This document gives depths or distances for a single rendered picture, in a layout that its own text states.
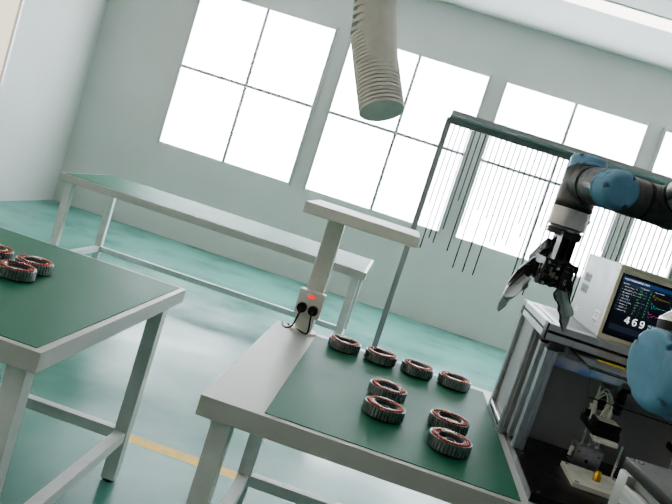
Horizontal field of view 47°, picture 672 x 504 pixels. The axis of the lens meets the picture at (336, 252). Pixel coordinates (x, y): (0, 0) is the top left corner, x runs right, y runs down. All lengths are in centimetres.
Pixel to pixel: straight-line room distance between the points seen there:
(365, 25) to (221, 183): 593
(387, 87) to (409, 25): 582
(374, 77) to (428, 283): 582
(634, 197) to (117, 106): 787
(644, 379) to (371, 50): 187
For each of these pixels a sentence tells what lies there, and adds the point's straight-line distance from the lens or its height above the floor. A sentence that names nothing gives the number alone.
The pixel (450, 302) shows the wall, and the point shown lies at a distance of 845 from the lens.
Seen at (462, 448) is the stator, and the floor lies 78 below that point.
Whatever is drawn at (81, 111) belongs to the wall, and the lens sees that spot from 916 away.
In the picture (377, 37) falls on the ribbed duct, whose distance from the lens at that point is 280.
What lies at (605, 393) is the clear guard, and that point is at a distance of 192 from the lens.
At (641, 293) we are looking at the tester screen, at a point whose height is 126.
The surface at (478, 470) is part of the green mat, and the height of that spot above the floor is 75.
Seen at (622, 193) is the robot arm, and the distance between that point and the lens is 149.
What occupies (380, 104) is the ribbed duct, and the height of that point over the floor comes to 158.
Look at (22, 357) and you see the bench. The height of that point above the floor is 73.
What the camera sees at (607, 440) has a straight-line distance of 214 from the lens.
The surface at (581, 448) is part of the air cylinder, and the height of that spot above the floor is 82.
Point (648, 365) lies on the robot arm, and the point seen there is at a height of 120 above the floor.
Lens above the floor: 134
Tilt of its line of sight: 6 degrees down
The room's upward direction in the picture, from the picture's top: 18 degrees clockwise
